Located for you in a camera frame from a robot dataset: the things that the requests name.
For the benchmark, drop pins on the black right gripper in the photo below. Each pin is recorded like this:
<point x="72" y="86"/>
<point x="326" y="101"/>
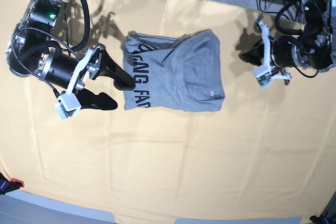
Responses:
<point x="70" y="73"/>

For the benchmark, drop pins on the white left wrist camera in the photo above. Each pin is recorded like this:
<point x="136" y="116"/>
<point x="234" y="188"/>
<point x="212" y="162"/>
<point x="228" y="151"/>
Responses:
<point x="263" y="76"/>

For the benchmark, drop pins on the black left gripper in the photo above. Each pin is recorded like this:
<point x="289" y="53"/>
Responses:
<point x="286" y="51"/>

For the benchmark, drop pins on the yellow table cloth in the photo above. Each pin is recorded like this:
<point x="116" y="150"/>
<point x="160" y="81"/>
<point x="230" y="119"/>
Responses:
<point x="268" y="153"/>

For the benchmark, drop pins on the red and black clamp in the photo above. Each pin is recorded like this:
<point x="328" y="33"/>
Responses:
<point x="9" y="185"/>

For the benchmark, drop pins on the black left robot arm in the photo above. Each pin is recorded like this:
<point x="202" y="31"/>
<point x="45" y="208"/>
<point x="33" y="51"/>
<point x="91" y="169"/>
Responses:
<point x="312" y="47"/>

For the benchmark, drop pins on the grey t-shirt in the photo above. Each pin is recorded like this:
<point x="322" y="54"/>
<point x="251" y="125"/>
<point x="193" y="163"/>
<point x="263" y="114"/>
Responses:
<point x="181" y="73"/>

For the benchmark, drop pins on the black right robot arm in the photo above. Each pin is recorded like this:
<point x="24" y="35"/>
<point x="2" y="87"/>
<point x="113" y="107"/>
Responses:
<point x="34" y="51"/>

